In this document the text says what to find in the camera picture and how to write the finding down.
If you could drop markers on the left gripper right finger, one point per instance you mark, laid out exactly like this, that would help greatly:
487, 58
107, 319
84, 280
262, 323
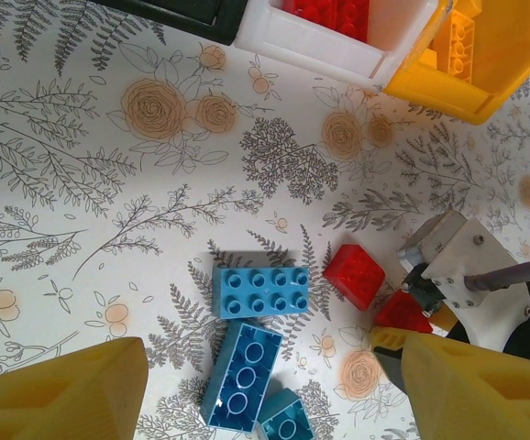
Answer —
476, 399

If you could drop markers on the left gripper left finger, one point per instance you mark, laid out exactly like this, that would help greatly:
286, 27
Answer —
40, 403

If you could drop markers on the white plastic bin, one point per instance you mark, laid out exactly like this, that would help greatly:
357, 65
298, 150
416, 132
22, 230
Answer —
320, 55

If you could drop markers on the floral table cover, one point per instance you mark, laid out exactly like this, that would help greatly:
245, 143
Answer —
63, 206

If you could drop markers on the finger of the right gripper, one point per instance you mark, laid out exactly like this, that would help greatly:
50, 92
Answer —
389, 353
442, 322

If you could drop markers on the small red lego brick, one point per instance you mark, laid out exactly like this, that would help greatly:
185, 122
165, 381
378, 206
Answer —
354, 277

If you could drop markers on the long yellow lego brick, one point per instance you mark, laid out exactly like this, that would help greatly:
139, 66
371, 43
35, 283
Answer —
453, 50

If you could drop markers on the yellow plastic bin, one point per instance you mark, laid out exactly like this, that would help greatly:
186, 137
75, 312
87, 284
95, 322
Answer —
439, 96

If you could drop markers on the long red lego brick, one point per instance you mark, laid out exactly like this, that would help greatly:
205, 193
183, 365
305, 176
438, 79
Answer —
405, 316

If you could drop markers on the black plastic bin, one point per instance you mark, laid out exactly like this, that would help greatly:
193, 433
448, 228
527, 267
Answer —
178, 18

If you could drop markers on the small blue lego brick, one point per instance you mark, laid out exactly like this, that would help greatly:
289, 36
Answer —
288, 417

